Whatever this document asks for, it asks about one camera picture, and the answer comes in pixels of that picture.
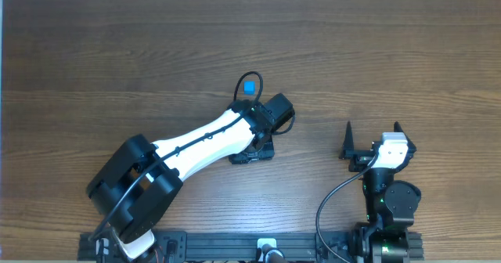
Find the mounting rail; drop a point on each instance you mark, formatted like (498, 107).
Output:
(223, 246)

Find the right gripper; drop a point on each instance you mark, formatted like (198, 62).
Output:
(362, 159)

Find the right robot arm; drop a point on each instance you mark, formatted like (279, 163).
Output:
(395, 204)

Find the blue cube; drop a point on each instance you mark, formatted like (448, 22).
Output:
(249, 87)

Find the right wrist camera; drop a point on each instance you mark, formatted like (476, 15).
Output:
(391, 151)

